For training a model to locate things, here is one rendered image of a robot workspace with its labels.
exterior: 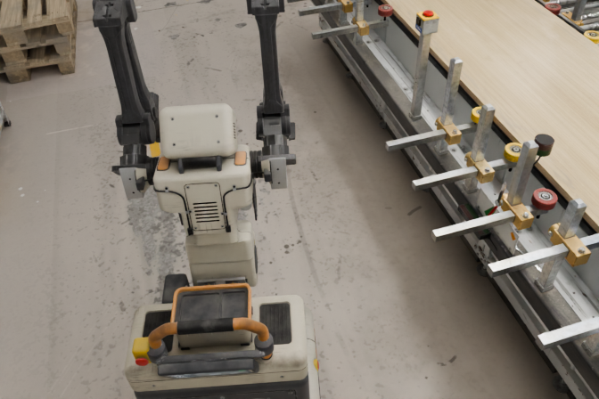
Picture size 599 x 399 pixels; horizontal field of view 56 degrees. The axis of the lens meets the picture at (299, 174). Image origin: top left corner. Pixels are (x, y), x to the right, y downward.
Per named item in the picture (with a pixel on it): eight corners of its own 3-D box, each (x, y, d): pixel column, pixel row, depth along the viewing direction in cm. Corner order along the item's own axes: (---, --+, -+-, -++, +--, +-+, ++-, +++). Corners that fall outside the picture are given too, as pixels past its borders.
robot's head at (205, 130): (234, 154, 157) (231, 101, 157) (159, 159, 157) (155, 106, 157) (239, 156, 172) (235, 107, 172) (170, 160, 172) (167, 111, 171)
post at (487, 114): (465, 204, 230) (487, 109, 198) (461, 199, 233) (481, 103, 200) (472, 202, 231) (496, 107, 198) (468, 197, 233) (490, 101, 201)
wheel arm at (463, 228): (435, 244, 191) (436, 236, 188) (430, 237, 193) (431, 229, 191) (546, 215, 199) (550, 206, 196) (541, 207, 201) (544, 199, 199)
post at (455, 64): (438, 158, 245) (455, 61, 212) (434, 152, 247) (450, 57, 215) (446, 156, 245) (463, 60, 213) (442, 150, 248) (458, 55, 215)
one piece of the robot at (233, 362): (277, 372, 168) (273, 368, 147) (159, 381, 168) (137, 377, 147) (274, 334, 172) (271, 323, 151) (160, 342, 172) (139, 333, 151)
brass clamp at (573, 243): (570, 267, 170) (575, 257, 166) (544, 235, 179) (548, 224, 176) (588, 263, 171) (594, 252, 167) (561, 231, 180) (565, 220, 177)
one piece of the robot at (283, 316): (314, 454, 205) (307, 328, 148) (163, 465, 204) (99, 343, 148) (307, 369, 229) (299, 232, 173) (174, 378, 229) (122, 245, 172)
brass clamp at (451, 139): (447, 146, 231) (449, 136, 227) (432, 126, 240) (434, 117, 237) (461, 142, 232) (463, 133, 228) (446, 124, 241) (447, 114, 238)
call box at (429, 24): (422, 36, 230) (423, 20, 225) (414, 29, 235) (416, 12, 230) (437, 34, 232) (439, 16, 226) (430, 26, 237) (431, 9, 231)
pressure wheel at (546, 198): (534, 228, 198) (542, 205, 190) (521, 212, 204) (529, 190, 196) (553, 223, 200) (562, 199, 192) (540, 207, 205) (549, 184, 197)
